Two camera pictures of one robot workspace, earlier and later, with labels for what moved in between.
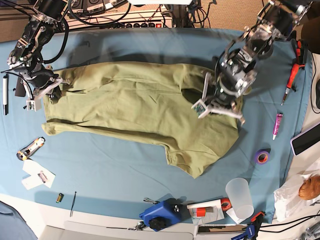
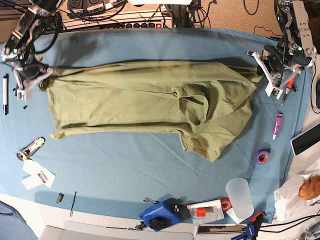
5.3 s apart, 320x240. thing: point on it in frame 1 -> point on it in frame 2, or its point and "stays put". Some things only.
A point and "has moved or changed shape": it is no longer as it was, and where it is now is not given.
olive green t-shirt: (151, 101) has moved or changed shape
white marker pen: (5, 94) stays put
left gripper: (236, 77) -> (279, 67)
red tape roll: (225, 204) stays put
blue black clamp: (252, 228) stays put
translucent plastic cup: (239, 193) stays put
